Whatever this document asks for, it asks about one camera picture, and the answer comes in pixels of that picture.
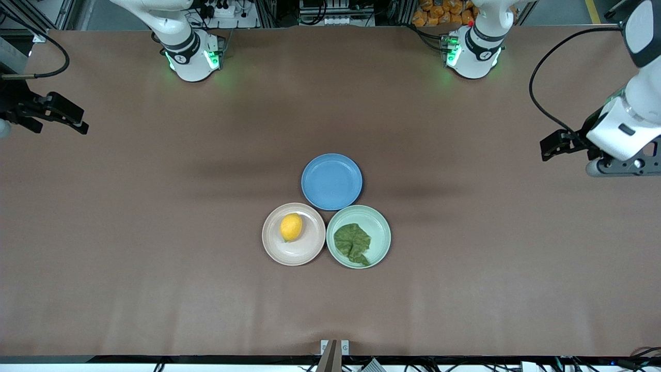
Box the green lettuce leaf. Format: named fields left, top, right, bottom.
left=334, top=223, right=372, bottom=267

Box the yellow lemon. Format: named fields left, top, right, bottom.
left=280, top=213, right=304, bottom=242

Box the bag of oranges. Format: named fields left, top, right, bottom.
left=412, top=0, right=478, bottom=27

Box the white power strip with plugs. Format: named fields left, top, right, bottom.
left=191, top=0, right=259, bottom=29

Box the mint green plate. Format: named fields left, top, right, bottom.
left=326, top=205, right=392, bottom=270

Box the blue plate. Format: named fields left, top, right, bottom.
left=301, top=153, right=363, bottom=211

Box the beige plate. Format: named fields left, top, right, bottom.
left=262, top=203, right=326, bottom=267

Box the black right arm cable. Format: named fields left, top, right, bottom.
left=0, top=5, right=71, bottom=79

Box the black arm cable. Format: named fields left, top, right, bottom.
left=529, top=25, right=625, bottom=137
left=0, top=5, right=71, bottom=79

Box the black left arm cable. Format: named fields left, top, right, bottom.
left=529, top=25, right=625, bottom=137

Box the aluminium frame profile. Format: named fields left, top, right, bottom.
left=604, top=0, right=652, bottom=37
left=15, top=0, right=78, bottom=43

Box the white metal bracket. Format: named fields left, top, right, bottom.
left=316, top=339, right=350, bottom=372

